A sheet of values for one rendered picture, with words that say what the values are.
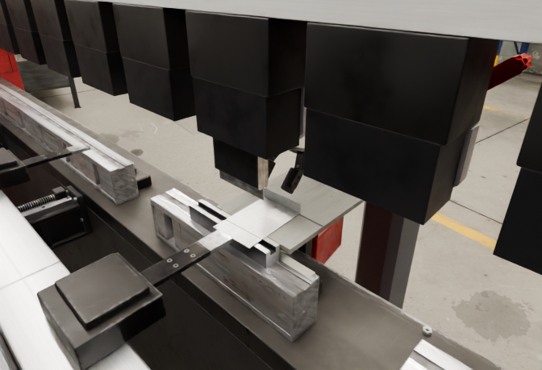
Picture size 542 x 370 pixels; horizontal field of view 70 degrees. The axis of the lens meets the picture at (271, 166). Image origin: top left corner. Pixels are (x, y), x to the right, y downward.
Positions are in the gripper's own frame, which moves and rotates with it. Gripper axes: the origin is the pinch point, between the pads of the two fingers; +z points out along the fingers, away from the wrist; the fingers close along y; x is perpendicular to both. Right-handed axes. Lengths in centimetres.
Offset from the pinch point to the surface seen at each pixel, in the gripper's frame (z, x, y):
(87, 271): 23.0, -22.5, -3.9
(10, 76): 8, 21, -215
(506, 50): -371, 562, -124
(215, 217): 11.3, -1.8, -6.9
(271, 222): 7.5, 1.0, 2.4
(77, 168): 20, 2, -65
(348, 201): -2.0, 12.7, 7.9
